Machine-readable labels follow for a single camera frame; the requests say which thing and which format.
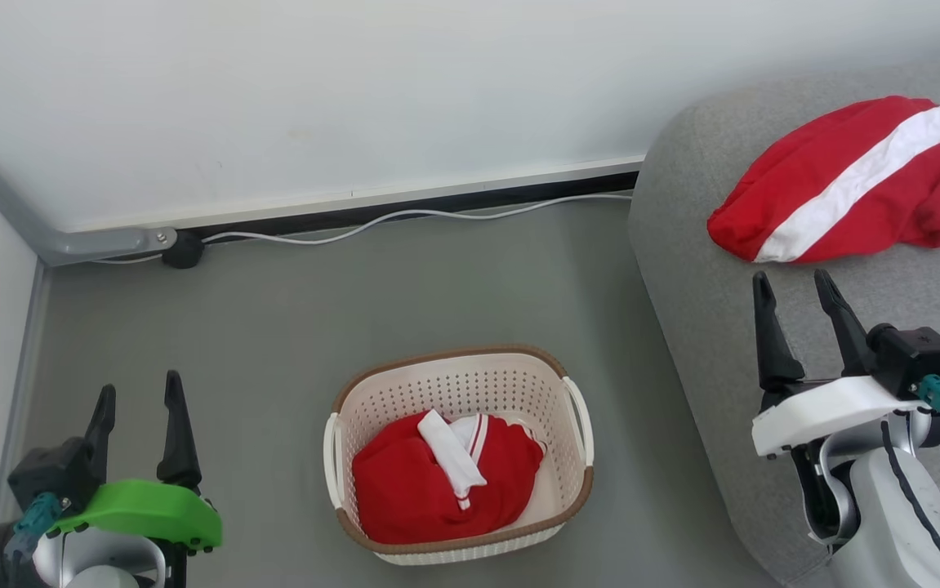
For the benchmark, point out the red polo shirt white collar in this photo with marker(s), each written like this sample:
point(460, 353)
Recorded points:
point(404, 490)

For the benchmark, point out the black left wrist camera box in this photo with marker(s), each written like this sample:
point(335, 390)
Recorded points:
point(53, 474)

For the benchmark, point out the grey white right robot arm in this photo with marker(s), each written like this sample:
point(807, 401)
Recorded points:
point(878, 506)

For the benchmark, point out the white perforated basket brown rim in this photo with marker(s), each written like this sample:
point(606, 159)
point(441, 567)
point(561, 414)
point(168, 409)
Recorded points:
point(453, 388)

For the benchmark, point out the red pants white stripe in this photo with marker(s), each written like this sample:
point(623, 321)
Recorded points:
point(813, 163)

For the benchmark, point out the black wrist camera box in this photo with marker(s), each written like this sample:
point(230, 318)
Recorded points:
point(919, 355)
point(53, 474)

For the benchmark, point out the grey metal frame bracket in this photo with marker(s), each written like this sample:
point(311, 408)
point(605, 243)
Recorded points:
point(94, 243)

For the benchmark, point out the grey fabric sofa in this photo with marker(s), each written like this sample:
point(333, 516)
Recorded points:
point(706, 327)

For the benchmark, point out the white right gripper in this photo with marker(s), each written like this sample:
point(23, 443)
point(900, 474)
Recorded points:
point(829, 408)

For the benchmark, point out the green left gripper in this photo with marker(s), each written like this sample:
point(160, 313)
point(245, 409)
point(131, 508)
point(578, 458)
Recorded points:
point(143, 510)

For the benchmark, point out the white and black baseboard strip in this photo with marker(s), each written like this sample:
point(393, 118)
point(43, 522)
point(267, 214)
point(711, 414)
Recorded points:
point(437, 204)

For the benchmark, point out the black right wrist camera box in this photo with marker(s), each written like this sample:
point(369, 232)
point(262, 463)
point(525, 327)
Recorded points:
point(919, 355)

